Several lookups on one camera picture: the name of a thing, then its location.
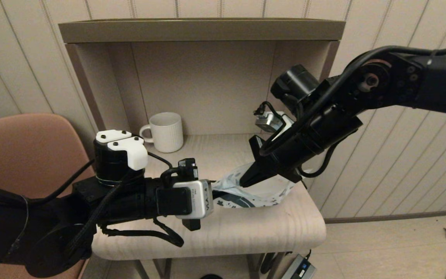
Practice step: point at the light wood shelf cabinet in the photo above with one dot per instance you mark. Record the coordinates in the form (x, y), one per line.
(199, 31)

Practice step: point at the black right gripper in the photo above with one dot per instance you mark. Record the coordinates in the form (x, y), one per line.
(308, 139)

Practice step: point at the white ribbed ceramic mug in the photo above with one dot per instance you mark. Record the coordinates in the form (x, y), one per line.
(167, 133)

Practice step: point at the black round floor object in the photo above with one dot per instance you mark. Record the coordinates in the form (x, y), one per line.
(211, 277)

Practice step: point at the white pouch with horse print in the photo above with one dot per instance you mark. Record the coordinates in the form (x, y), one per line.
(261, 193)

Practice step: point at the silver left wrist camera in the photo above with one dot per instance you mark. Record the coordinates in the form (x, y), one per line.
(196, 197)

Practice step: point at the grey power adapter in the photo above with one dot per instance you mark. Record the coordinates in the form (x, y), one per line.
(300, 269)

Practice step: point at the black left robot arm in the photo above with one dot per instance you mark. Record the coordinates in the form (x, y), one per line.
(14, 224)

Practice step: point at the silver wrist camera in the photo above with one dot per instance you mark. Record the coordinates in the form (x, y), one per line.
(196, 197)
(267, 123)

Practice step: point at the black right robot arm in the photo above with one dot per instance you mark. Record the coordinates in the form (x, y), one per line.
(439, 85)

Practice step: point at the brown baseboard strip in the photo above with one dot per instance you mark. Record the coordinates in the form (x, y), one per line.
(401, 216)

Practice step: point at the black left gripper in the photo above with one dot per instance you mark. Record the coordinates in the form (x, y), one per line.
(143, 199)

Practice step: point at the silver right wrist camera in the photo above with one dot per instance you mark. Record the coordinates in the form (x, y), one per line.
(267, 123)

